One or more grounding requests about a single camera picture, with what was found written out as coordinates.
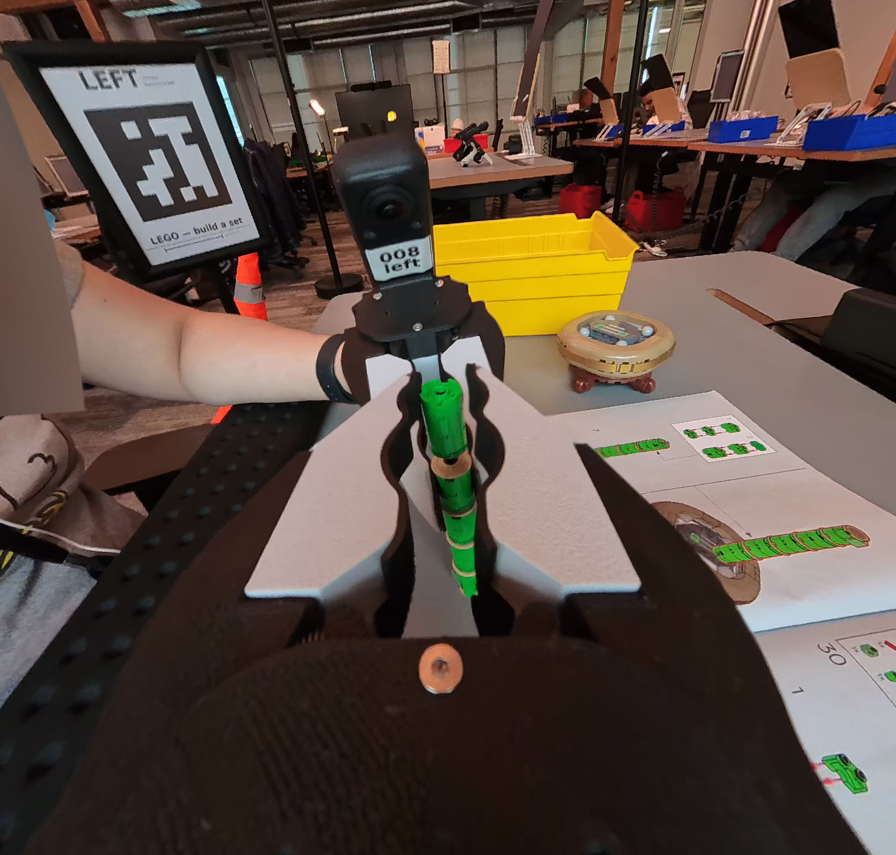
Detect black pole stand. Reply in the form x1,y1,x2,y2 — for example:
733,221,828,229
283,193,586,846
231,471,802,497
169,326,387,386
251,0,365,301
610,0,655,222

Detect black device on stand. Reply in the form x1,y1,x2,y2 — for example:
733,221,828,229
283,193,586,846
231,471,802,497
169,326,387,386
451,121,494,168

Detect black screen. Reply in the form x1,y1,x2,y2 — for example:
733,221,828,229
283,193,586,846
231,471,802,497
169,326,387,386
777,0,841,59

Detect yellow plastic bin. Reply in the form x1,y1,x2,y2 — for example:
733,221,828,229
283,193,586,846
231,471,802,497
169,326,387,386
433,211,639,338

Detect red container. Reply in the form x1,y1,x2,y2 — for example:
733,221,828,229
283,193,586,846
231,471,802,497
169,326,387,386
558,183,604,220
624,187,688,234

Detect black wristband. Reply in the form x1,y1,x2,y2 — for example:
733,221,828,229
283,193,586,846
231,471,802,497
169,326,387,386
316,333,357,404

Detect person's grey printed shirt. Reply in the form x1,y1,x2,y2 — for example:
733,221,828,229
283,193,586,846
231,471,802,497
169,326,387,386
0,239,148,705

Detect green toy bamboo stalk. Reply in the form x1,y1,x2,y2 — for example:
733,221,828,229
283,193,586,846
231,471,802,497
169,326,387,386
419,378,480,598

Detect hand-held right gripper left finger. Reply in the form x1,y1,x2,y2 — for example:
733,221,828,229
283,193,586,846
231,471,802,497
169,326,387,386
244,372,429,635

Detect long wooden table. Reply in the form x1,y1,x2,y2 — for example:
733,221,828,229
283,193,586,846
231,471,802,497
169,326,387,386
574,130,896,254

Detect grey desk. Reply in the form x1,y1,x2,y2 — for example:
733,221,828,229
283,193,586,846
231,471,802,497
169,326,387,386
311,249,896,855

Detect brown flat strip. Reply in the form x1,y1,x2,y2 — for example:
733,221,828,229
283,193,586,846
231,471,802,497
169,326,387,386
707,288,779,327

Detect person's left forearm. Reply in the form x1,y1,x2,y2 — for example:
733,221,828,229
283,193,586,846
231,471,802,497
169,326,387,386
70,260,337,408

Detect grey background table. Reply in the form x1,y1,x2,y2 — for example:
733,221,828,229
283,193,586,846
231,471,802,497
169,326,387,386
427,155,575,222

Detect black framed marker sign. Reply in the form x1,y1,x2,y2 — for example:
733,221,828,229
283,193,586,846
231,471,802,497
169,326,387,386
3,39,273,282

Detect black monitor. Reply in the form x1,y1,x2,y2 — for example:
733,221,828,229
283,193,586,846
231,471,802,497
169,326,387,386
335,84,415,143

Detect blue plastic bin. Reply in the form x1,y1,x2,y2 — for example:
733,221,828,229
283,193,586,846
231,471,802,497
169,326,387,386
707,116,779,144
803,112,896,153

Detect slanted panel on white stand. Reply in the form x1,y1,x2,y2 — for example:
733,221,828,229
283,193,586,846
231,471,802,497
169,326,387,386
513,0,567,159

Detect tan round toy pot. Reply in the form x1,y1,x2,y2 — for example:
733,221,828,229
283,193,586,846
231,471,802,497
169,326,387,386
556,309,676,395

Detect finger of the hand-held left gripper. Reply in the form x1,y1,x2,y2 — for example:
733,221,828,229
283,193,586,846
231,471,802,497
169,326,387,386
444,336,504,383
365,354,415,402

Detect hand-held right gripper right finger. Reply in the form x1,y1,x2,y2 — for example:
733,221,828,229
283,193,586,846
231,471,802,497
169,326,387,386
465,364,643,635

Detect black strap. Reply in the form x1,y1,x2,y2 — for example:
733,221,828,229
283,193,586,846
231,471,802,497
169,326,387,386
0,519,99,579

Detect open instruction booklet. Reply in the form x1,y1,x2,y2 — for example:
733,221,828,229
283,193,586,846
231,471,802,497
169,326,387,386
546,389,896,855

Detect orange traffic cone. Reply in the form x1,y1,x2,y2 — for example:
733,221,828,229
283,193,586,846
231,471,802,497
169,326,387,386
210,252,270,425

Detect tan board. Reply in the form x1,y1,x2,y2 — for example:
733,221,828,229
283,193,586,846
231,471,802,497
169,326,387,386
784,49,853,108

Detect black jacket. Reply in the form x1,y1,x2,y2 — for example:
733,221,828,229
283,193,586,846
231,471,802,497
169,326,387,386
244,140,309,268

